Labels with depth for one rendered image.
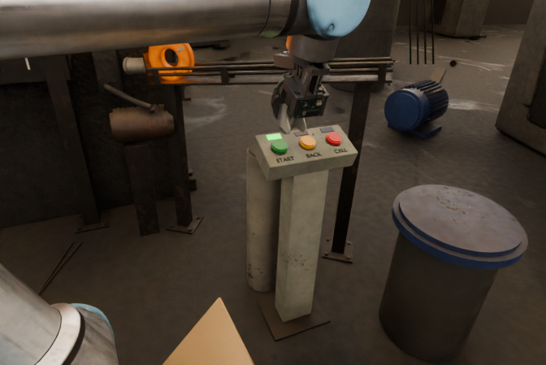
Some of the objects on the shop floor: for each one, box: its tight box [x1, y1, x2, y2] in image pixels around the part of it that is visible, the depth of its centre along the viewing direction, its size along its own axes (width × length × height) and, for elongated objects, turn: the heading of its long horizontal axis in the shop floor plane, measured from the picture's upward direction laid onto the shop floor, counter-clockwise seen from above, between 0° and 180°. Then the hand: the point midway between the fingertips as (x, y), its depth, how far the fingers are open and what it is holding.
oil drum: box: [328, 0, 401, 93], centre depth 345 cm, size 59×59×89 cm
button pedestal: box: [253, 124, 358, 342], centre depth 100 cm, size 16×24×62 cm, turn 109°
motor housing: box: [110, 104, 175, 237], centre depth 138 cm, size 13×22×54 cm, turn 109°
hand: (284, 127), depth 79 cm, fingers closed
